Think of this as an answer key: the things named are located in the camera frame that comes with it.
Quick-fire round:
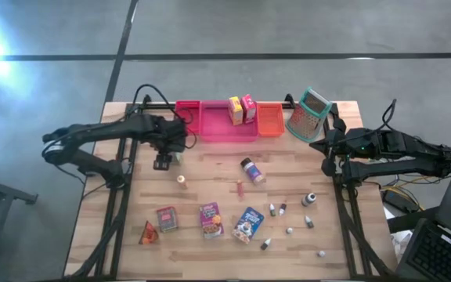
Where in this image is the white crumpled bag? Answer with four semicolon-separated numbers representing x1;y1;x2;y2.
389;230;414;262

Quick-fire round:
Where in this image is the orange triangular snack bag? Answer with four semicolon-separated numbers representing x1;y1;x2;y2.
138;219;160;246

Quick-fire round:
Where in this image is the small red plastic basket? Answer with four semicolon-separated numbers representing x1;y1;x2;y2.
174;99;202;136

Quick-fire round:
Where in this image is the Frosted Flakes cereal box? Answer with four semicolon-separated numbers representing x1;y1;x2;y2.
231;206;265;245

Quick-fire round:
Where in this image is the small orange plastic basket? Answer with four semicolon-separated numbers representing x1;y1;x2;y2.
255;102;286;138

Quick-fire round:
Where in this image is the spice jar purple label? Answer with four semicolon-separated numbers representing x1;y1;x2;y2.
240;157;268;186

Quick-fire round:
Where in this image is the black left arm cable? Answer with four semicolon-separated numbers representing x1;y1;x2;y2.
131;83;198;150

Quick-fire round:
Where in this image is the black aluminium rig frame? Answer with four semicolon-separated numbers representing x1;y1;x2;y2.
63;93;401;281

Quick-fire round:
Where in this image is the small red cereal box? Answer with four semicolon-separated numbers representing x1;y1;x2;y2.
240;93;258;125

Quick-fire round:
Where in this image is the small yellow carton box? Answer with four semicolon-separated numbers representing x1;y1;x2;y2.
227;96;244;126

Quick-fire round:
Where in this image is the pink plastic tray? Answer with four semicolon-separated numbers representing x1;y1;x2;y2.
198;99;260;143

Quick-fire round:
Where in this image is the black keyboard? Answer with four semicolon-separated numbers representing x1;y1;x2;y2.
409;225;451;282

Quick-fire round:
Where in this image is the black power brick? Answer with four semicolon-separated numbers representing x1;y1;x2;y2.
381;189;420;215

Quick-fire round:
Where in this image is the steel box grater teal trim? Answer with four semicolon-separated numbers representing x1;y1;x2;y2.
285;86;334;143

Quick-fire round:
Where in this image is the red patterned tin box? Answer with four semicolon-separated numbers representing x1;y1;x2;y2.
155;205;179;233

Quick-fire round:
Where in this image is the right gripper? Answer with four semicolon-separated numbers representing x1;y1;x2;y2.
309;128;363;177

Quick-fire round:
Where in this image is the yellow floor cable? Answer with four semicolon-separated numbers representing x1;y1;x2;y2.
381;174;451;191

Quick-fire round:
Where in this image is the Raisin Bran cereal box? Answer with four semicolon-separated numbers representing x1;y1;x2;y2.
198;201;226;240

